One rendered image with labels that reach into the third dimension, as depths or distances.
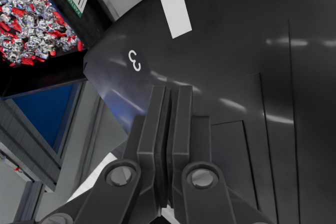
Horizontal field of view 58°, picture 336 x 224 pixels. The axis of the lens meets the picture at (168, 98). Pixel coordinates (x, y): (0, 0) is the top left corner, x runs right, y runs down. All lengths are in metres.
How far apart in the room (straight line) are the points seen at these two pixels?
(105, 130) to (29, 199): 0.61
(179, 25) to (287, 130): 0.09
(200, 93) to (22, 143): 0.52
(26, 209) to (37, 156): 0.11
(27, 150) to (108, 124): 0.65
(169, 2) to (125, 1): 1.17
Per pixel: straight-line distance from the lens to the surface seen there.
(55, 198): 1.22
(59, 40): 0.38
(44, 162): 0.75
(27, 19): 0.35
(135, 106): 0.24
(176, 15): 0.20
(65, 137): 0.84
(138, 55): 0.22
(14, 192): 1.30
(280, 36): 0.17
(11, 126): 0.64
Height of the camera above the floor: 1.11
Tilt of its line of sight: 37 degrees down
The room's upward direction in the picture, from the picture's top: 176 degrees counter-clockwise
